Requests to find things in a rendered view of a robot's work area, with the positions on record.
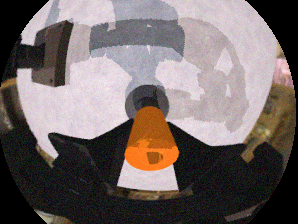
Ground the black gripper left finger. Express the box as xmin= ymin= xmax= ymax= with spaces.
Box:
xmin=48 ymin=119 xmax=134 ymax=192

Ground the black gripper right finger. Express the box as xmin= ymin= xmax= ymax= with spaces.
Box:
xmin=166 ymin=121 xmax=246 ymax=193

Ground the orange knob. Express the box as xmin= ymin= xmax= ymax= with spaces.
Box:
xmin=125 ymin=107 xmax=180 ymax=171

